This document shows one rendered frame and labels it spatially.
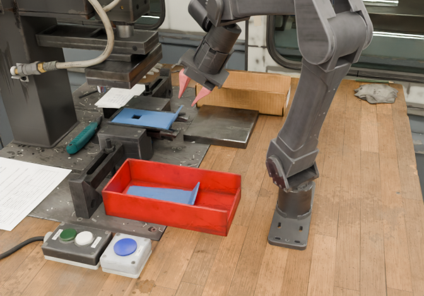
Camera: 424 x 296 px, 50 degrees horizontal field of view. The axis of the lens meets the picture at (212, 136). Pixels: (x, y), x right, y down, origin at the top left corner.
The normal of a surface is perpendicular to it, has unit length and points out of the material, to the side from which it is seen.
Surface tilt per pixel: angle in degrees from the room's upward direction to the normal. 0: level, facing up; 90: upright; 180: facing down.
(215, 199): 0
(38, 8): 90
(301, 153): 106
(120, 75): 90
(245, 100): 90
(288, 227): 0
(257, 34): 90
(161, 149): 0
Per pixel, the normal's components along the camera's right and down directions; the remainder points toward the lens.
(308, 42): -0.83, 0.31
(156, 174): -0.27, 0.51
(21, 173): -0.04, -0.85
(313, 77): -0.81, 0.48
